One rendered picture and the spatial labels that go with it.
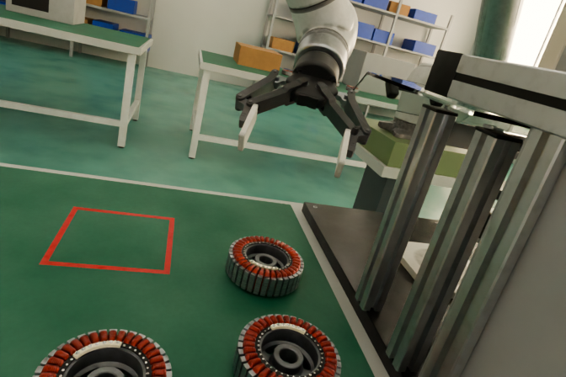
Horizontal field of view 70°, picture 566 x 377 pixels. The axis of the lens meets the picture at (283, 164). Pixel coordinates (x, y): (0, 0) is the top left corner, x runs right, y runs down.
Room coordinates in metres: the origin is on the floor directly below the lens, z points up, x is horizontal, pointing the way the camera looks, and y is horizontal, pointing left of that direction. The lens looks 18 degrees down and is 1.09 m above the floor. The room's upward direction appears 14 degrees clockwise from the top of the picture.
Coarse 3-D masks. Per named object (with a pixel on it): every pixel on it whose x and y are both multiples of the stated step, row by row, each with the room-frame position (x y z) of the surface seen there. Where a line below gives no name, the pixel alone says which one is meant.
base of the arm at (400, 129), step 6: (390, 120) 1.53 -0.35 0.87; (396, 120) 1.50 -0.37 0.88; (402, 120) 1.47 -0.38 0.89; (378, 126) 1.51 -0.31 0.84; (384, 126) 1.50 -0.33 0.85; (390, 126) 1.50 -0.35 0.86; (396, 126) 1.49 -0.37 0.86; (402, 126) 1.47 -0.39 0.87; (408, 126) 1.45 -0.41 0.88; (414, 126) 1.45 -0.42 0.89; (390, 132) 1.50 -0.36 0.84; (396, 132) 1.43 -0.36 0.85; (402, 132) 1.44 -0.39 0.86; (408, 132) 1.45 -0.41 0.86; (402, 138) 1.43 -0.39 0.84; (408, 138) 1.43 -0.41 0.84
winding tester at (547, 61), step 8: (560, 16) 0.48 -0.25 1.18; (560, 24) 0.47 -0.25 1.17; (560, 32) 0.47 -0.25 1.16; (552, 40) 0.48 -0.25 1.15; (560, 40) 0.47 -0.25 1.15; (552, 48) 0.47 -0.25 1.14; (560, 48) 0.46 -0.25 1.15; (544, 56) 0.48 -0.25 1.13; (552, 56) 0.47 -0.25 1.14; (560, 56) 0.46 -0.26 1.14; (544, 64) 0.47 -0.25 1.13; (552, 64) 0.46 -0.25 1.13; (560, 64) 0.46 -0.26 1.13
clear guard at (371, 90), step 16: (368, 80) 0.68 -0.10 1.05; (384, 80) 0.61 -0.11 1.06; (400, 80) 0.65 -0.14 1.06; (368, 96) 0.72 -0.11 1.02; (384, 96) 0.72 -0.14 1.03; (400, 96) 0.72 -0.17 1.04; (416, 96) 0.72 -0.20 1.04; (432, 96) 0.49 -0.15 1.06; (416, 112) 0.76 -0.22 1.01; (464, 112) 0.43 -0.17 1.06; (480, 112) 0.42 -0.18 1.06
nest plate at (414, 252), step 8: (408, 248) 0.67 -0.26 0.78; (416, 248) 0.67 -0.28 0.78; (424, 248) 0.68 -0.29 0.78; (408, 256) 0.64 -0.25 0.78; (416, 256) 0.64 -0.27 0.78; (408, 264) 0.61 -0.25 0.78; (416, 264) 0.61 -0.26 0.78; (408, 272) 0.60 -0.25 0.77; (416, 272) 0.59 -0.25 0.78; (464, 272) 0.63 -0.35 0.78; (456, 288) 0.57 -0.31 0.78
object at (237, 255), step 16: (240, 240) 0.54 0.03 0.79; (256, 240) 0.55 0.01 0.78; (272, 240) 0.56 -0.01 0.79; (240, 256) 0.50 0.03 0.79; (256, 256) 0.52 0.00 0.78; (272, 256) 0.55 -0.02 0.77; (288, 256) 0.53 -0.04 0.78; (240, 272) 0.47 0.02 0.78; (256, 272) 0.47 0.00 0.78; (272, 272) 0.47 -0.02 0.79; (288, 272) 0.48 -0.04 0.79; (256, 288) 0.46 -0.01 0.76; (272, 288) 0.46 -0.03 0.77; (288, 288) 0.48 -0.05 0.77
